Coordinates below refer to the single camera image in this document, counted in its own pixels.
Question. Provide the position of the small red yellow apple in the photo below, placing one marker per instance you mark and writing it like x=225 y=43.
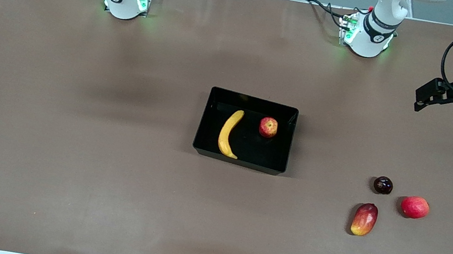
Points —
x=268 y=127

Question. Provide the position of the black plastic box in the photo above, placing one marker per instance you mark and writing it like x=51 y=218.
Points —
x=252 y=150

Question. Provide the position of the yellow banana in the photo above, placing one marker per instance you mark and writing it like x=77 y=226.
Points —
x=224 y=138

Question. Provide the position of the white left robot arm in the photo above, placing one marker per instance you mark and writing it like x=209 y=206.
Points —
x=370 y=36

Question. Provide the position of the dark purple plum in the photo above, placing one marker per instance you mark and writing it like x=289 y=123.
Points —
x=383 y=185

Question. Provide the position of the round red peach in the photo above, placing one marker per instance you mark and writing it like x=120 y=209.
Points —
x=415 y=207

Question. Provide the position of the brown table mat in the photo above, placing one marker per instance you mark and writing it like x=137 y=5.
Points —
x=67 y=142

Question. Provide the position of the red yellow mango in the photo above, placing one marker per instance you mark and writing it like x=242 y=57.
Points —
x=364 y=220

